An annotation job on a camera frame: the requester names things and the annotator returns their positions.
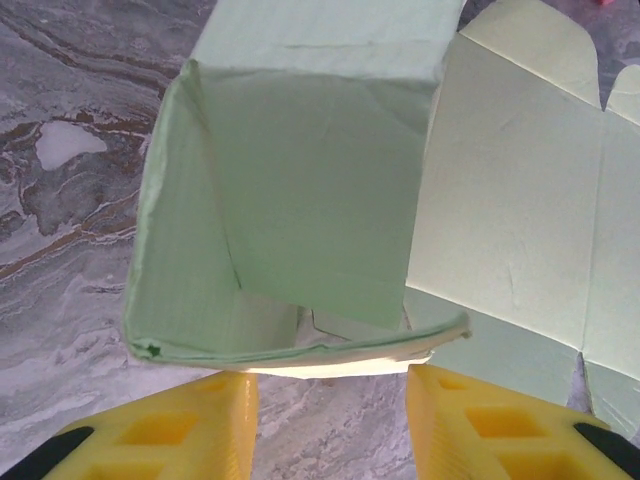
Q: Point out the light green paper box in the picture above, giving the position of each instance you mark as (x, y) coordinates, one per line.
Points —
(320, 190)

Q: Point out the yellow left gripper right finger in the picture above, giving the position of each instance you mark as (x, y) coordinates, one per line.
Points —
(450, 440)

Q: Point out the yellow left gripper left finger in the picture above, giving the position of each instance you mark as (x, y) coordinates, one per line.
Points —
(200, 445)

